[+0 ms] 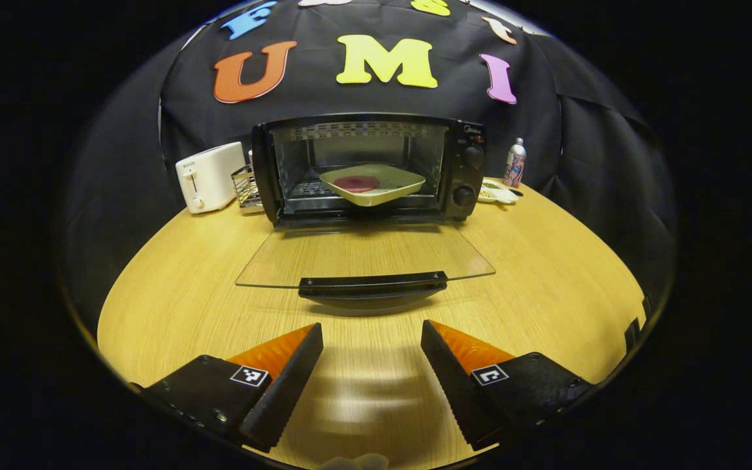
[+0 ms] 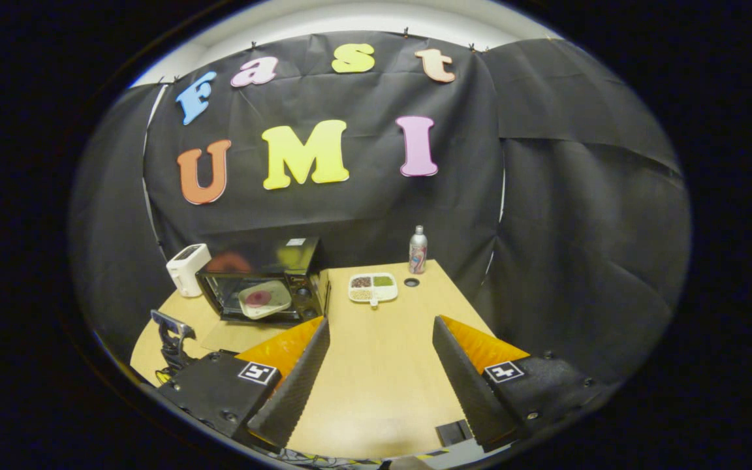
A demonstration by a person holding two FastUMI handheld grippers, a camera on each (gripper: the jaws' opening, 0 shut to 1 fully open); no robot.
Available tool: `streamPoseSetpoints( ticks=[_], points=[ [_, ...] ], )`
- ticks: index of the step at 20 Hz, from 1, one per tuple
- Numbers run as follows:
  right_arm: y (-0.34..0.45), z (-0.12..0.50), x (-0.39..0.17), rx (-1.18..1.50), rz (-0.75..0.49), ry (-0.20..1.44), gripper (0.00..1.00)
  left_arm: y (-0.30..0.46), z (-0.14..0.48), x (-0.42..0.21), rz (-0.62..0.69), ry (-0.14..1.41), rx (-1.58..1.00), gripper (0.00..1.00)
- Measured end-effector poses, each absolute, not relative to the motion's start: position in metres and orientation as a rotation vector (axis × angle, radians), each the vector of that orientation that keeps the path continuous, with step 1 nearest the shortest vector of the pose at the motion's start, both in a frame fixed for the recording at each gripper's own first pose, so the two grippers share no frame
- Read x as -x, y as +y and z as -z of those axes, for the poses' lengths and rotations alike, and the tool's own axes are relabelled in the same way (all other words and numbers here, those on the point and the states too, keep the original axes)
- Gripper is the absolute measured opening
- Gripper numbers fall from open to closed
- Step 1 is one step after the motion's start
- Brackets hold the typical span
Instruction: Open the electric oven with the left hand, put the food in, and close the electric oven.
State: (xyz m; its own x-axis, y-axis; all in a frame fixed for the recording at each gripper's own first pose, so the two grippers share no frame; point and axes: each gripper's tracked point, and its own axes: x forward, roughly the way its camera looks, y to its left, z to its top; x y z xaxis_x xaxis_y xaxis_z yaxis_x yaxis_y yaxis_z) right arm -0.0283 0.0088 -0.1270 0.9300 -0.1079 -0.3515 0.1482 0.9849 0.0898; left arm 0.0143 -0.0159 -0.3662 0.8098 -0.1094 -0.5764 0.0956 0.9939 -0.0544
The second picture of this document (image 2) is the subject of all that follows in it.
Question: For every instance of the silver drink bottle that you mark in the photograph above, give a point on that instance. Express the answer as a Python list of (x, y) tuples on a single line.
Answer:
[(418, 254)]

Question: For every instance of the white divided dish with beans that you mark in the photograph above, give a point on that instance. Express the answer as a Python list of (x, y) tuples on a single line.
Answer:
[(373, 287)]

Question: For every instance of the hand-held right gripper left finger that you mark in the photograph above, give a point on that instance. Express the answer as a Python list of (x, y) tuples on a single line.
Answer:
[(294, 391)]

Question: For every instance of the black electric oven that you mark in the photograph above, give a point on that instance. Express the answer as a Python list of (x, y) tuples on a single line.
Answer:
[(278, 261)]

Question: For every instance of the white patterned food tray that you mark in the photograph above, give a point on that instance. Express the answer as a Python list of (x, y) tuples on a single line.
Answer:
[(278, 303)]

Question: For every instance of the black table clamp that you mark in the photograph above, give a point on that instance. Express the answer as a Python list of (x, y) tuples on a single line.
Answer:
[(454, 433)]

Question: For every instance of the white toaster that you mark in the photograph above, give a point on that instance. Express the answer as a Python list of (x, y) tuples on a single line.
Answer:
[(187, 271)]

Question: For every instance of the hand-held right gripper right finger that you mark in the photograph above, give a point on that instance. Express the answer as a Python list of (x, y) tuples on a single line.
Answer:
[(470, 391)]

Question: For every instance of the pink round food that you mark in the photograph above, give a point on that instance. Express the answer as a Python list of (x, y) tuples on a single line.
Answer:
[(258, 298)]

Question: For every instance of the black backdrop cloth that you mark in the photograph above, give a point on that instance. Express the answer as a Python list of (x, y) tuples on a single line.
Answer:
[(363, 202)]

